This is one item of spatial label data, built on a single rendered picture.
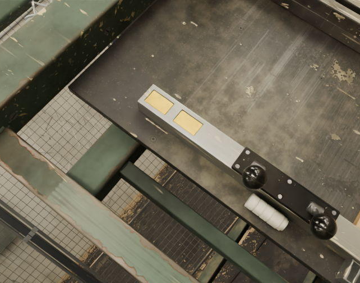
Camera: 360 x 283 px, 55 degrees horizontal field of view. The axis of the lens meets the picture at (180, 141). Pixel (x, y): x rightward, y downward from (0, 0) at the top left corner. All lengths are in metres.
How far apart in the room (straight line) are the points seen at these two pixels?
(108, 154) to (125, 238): 0.20
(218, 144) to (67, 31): 0.35
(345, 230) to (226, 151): 0.25
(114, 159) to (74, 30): 0.26
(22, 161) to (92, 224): 0.17
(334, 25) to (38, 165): 0.69
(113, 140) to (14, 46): 0.25
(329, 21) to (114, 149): 0.55
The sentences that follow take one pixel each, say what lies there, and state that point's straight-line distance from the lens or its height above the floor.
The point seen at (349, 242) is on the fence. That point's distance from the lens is 0.69.
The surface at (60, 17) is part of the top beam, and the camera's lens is 0.74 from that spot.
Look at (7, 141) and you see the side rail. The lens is 0.69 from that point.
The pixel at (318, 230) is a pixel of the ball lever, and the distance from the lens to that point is 0.54.
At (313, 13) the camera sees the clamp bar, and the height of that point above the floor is 1.57.
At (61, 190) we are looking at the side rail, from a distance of 0.63.
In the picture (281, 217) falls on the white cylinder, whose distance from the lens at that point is 0.66.
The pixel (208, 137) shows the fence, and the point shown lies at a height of 1.59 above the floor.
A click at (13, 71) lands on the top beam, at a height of 1.91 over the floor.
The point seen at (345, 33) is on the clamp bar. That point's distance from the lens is 0.89.
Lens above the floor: 1.82
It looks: 18 degrees down
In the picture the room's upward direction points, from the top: 44 degrees counter-clockwise
